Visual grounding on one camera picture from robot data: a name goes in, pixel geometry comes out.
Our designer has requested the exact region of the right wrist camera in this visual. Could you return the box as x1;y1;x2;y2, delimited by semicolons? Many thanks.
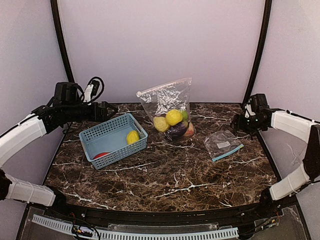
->
244;93;269;118

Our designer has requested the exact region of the yellow lemon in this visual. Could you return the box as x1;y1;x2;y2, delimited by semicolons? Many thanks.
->
165;109;183;126

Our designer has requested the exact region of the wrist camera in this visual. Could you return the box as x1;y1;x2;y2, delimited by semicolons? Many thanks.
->
244;93;269;118
83;76;105;105

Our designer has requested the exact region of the large pink zip bag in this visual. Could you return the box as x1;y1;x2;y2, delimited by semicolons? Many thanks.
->
136;78;192;142

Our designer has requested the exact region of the purple eggplant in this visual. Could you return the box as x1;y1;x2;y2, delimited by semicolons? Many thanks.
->
165;121;189;141

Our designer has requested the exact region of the blue plastic basket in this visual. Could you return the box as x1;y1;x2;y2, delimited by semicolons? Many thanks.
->
79;113;148;170

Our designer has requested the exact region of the black frame post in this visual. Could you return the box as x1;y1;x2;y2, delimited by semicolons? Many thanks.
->
242;0;273;106
50;0;75;83

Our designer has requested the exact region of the white cable duct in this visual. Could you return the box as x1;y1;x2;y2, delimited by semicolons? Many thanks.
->
32;214;239;240

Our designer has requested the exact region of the green apple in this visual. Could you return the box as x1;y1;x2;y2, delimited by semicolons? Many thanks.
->
181;110;189;122

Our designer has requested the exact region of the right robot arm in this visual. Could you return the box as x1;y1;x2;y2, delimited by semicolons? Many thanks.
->
230;93;320;205

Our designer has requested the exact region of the right black frame post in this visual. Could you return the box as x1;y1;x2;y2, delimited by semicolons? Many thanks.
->
242;0;273;106

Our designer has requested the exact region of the small blue zip bag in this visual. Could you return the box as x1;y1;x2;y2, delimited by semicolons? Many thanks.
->
204;130;244;162

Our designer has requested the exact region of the left black frame post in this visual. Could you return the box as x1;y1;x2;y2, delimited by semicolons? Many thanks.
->
50;0;75;83

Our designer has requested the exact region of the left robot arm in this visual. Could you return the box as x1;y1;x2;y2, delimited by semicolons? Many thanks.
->
0;76;118;207

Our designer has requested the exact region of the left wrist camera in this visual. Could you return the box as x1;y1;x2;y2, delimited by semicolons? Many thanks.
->
83;76;105;105

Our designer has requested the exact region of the red chili pepper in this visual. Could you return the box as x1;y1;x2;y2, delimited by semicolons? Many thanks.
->
93;152;109;160

